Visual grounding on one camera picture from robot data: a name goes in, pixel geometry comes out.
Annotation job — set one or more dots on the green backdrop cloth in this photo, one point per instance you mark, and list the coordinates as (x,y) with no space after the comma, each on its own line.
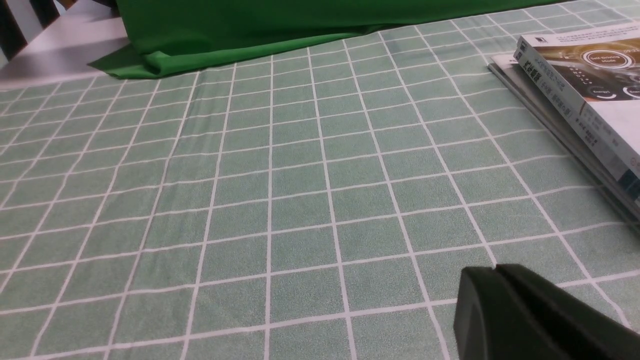
(171,37)

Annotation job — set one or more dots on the white self-driving textbook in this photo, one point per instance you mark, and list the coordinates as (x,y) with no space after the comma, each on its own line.
(591,74)

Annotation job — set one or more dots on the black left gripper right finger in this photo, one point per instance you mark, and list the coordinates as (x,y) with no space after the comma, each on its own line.
(578,329)

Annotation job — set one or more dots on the lower white book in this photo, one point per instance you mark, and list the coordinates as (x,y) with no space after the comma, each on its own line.
(560,117)

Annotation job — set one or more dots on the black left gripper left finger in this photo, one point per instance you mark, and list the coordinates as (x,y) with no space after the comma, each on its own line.
(492,323)

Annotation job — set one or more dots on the green checkered tablecloth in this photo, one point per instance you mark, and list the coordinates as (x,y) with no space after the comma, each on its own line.
(317,204)

